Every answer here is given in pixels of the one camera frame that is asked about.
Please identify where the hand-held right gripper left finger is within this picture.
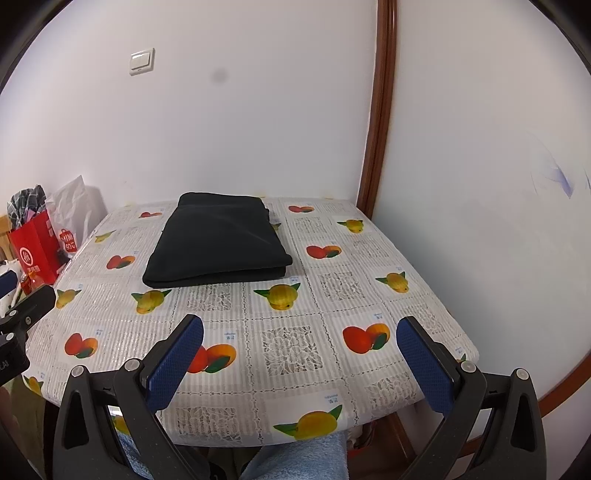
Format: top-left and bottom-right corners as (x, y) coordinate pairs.
(52, 314), (209, 480)

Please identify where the brown wooden door frame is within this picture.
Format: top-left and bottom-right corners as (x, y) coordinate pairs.
(355, 0), (398, 213)

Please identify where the white plastic bag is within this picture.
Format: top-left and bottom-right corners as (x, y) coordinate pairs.
(45, 175), (90, 250)

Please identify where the white light switch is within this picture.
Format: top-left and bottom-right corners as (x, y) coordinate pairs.
(129, 47), (155, 75)

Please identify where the fruit print tablecloth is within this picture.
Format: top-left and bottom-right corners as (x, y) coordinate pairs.
(22, 198), (478, 448)

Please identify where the black white plaid cloth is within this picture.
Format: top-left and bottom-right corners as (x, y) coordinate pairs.
(7, 185), (47, 229)

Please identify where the red paper bag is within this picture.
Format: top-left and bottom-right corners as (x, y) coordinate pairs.
(8, 211), (72, 284)

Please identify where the spotted white bedding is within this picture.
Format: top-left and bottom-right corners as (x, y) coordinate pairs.
(0, 259), (25, 315)

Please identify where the brown wooden table leg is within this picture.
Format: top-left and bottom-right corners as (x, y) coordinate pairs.
(392, 408), (417, 464)

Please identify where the brown wooden baseboard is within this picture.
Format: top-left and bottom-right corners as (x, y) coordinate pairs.
(538, 360), (591, 418)

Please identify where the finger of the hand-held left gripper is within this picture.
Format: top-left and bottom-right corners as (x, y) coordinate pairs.
(0, 270), (20, 303)
(0, 284), (57, 335)

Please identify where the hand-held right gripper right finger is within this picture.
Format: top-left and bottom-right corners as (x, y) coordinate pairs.
(396, 316), (548, 480)

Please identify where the wooden headboard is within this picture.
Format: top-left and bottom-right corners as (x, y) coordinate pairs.
(0, 215), (13, 264)

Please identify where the black sweatshirt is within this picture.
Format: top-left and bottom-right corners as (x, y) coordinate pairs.
(142, 192), (294, 289)

